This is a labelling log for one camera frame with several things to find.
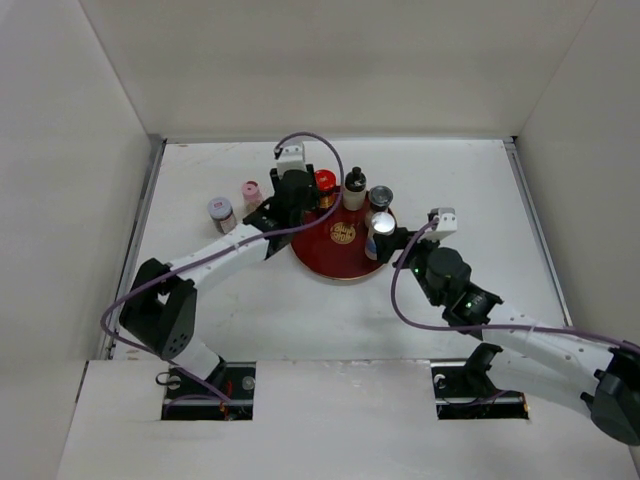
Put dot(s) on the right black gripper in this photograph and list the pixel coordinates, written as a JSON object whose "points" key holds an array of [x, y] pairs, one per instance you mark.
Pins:
{"points": [[386, 245]]}

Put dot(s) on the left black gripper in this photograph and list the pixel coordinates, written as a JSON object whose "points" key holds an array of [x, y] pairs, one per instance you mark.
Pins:
{"points": [[312, 202]]}

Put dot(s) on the blue label silver cap bottle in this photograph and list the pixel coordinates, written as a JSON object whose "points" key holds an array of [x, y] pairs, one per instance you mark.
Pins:
{"points": [[381, 223]]}

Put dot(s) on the red lid sauce jar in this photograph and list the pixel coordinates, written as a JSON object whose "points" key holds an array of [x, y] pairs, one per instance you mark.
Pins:
{"points": [[326, 185]]}

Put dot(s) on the clear cap pepper grinder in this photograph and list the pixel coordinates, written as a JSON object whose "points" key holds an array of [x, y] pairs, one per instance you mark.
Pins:
{"points": [[380, 198]]}

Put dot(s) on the black knob salt grinder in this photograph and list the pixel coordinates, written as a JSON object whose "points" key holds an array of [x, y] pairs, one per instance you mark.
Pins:
{"points": [[354, 190]]}

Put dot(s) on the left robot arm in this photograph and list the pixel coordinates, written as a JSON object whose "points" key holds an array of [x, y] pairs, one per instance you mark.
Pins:
{"points": [[163, 317]]}

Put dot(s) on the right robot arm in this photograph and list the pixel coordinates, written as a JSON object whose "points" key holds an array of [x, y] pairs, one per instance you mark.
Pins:
{"points": [[591, 374]]}

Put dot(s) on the pink lid spice bottle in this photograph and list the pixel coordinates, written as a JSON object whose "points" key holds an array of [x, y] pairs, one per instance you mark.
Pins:
{"points": [[251, 193]]}

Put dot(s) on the red round tray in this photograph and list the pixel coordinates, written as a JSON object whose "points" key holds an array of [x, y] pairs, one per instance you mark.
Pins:
{"points": [[335, 247]]}

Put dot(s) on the dark jar white lid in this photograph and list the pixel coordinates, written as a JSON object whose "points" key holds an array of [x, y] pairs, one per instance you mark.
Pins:
{"points": [[222, 214]]}

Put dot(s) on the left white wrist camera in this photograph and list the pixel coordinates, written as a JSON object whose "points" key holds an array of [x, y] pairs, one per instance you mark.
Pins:
{"points": [[290, 157]]}

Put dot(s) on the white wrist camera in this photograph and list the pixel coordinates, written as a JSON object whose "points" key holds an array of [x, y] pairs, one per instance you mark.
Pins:
{"points": [[290, 157], [445, 223]]}

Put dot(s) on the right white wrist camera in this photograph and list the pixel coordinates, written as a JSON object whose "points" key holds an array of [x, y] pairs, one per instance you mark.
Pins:
{"points": [[445, 223]]}

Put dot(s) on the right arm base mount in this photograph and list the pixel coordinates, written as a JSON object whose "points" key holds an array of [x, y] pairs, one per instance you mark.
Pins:
{"points": [[463, 390]]}

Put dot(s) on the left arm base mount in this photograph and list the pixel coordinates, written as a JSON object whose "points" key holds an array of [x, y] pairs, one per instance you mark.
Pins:
{"points": [[186, 399]]}

